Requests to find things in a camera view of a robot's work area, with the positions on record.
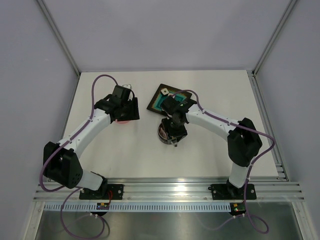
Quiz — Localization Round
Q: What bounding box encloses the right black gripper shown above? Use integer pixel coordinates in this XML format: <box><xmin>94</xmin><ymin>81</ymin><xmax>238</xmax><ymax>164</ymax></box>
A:
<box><xmin>161</xmin><ymin>116</ymin><xmax>188</xmax><ymax>143</ymax></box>

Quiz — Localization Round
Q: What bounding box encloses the round steel lunch box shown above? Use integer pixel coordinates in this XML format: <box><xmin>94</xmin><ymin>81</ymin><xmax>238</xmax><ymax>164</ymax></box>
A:
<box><xmin>156</xmin><ymin>122</ymin><xmax>179</xmax><ymax>145</ymax></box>

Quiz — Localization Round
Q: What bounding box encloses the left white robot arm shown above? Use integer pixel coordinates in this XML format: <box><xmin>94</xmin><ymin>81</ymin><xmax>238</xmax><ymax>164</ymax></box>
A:
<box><xmin>40</xmin><ymin>84</ymin><xmax>140</xmax><ymax>199</ymax></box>

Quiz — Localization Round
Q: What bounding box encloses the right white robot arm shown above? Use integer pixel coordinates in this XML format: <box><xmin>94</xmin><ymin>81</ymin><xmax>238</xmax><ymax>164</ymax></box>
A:
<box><xmin>158</xmin><ymin>96</ymin><xmax>263</xmax><ymax>200</ymax></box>

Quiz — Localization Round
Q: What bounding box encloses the pink lunch box lid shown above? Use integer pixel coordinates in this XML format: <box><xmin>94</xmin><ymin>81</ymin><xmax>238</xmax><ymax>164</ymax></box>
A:
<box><xmin>115</xmin><ymin>120</ymin><xmax>130</xmax><ymax>125</ymax></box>

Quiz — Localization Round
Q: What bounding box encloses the white sushi green centre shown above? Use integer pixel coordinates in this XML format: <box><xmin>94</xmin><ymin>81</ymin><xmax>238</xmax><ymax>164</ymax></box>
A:
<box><xmin>160</xmin><ymin>88</ymin><xmax>169</xmax><ymax>96</ymax></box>

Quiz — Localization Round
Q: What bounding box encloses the black teal square plate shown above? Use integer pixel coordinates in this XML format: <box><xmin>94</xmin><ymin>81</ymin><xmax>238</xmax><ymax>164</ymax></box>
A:
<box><xmin>146</xmin><ymin>83</ymin><xmax>192</xmax><ymax>117</ymax></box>

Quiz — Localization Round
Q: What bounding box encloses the right small circuit board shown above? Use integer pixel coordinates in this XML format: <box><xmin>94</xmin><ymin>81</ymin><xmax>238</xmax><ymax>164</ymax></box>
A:
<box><xmin>230</xmin><ymin>202</ymin><xmax>246</xmax><ymax>216</ymax></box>

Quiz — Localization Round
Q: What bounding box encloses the small circuit board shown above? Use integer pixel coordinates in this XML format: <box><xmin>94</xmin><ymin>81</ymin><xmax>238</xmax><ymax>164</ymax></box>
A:
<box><xmin>96</xmin><ymin>202</ymin><xmax>110</xmax><ymax>211</ymax></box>
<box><xmin>230</xmin><ymin>202</ymin><xmax>246</xmax><ymax>216</ymax></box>

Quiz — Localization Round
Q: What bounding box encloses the left small circuit board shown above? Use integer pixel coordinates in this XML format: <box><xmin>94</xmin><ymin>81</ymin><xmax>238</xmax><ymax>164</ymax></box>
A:
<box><xmin>96</xmin><ymin>202</ymin><xmax>110</xmax><ymax>211</ymax></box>

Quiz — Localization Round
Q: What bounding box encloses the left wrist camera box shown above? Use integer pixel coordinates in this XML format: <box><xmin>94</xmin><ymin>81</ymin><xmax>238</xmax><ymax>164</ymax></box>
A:
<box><xmin>122</xmin><ymin>84</ymin><xmax>132</xmax><ymax>90</ymax></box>

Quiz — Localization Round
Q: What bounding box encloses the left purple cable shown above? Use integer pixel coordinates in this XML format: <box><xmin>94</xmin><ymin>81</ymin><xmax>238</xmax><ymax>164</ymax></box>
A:
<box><xmin>39</xmin><ymin>74</ymin><xmax>123</xmax><ymax>238</ymax></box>

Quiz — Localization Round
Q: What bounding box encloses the purple cable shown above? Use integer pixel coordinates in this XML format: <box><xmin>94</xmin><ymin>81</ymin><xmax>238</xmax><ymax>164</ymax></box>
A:
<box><xmin>39</xmin><ymin>74</ymin><xmax>123</xmax><ymax>238</ymax></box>
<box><xmin>172</xmin><ymin>89</ymin><xmax>275</xmax><ymax>234</ymax></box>

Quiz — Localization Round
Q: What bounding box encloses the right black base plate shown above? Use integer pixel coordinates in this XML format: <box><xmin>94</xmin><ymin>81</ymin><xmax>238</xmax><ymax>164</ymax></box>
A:
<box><xmin>207</xmin><ymin>183</ymin><xmax>257</xmax><ymax>201</ymax></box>

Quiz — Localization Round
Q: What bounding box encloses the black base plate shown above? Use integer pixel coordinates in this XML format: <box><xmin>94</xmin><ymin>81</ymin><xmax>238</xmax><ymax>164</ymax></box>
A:
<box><xmin>79</xmin><ymin>183</ymin><xmax>124</xmax><ymax>200</ymax></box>
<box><xmin>207</xmin><ymin>183</ymin><xmax>257</xmax><ymax>201</ymax></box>

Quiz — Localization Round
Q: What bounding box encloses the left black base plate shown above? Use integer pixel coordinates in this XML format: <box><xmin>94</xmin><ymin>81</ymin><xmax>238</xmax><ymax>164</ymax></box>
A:
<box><xmin>79</xmin><ymin>183</ymin><xmax>124</xmax><ymax>200</ymax></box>

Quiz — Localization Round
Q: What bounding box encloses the aluminium front rail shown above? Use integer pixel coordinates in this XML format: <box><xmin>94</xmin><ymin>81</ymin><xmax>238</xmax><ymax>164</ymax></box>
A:
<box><xmin>32</xmin><ymin>176</ymin><xmax>306</xmax><ymax>203</ymax></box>

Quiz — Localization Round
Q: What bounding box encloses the aluminium rail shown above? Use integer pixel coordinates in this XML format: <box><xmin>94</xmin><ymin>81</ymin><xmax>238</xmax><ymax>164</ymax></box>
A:
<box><xmin>246</xmin><ymin>70</ymin><xmax>291</xmax><ymax>182</ymax></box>
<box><xmin>32</xmin><ymin>176</ymin><xmax>306</xmax><ymax>203</ymax></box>

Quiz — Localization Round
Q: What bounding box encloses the right side aluminium rail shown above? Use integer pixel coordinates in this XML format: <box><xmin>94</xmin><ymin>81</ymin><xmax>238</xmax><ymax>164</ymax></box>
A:
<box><xmin>246</xmin><ymin>70</ymin><xmax>291</xmax><ymax>182</ymax></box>

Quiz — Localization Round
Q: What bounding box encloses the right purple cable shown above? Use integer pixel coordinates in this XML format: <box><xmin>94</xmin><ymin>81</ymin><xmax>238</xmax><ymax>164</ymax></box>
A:
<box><xmin>172</xmin><ymin>89</ymin><xmax>275</xmax><ymax>234</ymax></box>

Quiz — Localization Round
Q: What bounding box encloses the right frame post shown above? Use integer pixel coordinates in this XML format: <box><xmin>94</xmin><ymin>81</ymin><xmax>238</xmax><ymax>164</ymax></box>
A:
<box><xmin>251</xmin><ymin>0</ymin><xmax>300</xmax><ymax>77</ymax></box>

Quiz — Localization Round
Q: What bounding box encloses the frame post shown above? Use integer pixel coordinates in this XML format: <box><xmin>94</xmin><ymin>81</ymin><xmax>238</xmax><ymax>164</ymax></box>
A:
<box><xmin>251</xmin><ymin>0</ymin><xmax>300</xmax><ymax>77</ymax></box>
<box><xmin>34</xmin><ymin>0</ymin><xmax>81</xmax><ymax>79</ymax></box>

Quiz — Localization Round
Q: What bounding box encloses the white slotted cable duct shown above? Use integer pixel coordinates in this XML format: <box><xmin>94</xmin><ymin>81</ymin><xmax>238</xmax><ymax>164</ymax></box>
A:
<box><xmin>44</xmin><ymin>201</ymin><xmax>233</xmax><ymax>212</ymax></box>

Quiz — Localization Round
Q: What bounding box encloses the left frame post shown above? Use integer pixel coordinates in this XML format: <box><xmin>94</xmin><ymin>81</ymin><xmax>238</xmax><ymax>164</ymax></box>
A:
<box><xmin>34</xmin><ymin>0</ymin><xmax>81</xmax><ymax>79</ymax></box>

